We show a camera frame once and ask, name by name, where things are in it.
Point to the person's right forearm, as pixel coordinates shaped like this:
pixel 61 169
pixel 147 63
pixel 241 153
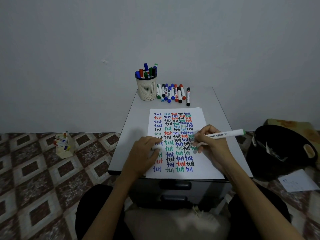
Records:
pixel 257 204

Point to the beige fuzzy cloth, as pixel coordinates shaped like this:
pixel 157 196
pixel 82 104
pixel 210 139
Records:
pixel 160 227

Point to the grey drawer cabinet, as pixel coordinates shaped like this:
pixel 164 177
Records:
pixel 212 194

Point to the row of colored markers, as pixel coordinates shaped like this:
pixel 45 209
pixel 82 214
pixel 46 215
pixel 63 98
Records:
pixel 172 93

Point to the blue marker with red band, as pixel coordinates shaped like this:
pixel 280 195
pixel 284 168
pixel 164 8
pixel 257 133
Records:
pixel 146 66

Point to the person's left leg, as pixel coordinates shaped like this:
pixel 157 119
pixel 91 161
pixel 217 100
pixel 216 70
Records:
pixel 92 207

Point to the person's left hand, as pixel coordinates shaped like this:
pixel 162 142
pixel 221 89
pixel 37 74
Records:
pixel 140 162

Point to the person's right hand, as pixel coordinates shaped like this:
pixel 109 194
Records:
pixel 217 149

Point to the blue capped white marker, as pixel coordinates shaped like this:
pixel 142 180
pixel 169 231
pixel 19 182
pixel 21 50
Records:
pixel 137 74

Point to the red capped white marker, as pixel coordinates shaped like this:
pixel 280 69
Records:
pixel 141 72

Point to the white paper with colored writing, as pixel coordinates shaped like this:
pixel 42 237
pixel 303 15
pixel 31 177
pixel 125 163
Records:
pixel 207 169

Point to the person's left forearm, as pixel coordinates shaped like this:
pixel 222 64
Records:
pixel 112 209

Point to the person's right leg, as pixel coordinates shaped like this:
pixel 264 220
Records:
pixel 277 204

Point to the person's leg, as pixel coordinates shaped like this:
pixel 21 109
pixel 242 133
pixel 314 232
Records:
pixel 277 204
pixel 92 207

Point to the beige mesh cup black rim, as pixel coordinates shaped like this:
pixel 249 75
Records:
pixel 147 91

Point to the yellow floral cushion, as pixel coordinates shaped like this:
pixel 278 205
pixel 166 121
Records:
pixel 292 124

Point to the black plastic bucket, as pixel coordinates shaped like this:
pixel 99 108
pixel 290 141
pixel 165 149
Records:
pixel 260 169

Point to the small cream box of pens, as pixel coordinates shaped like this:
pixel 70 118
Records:
pixel 64 152

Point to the white sheet with faint marks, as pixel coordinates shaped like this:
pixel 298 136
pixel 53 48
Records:
pixel 298 181

